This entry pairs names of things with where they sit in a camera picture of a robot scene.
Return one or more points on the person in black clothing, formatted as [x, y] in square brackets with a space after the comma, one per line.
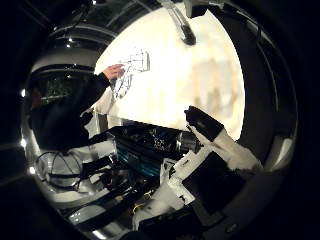
[66, 110]

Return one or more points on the clear plastic item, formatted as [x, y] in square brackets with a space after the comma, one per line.
[137, 62]

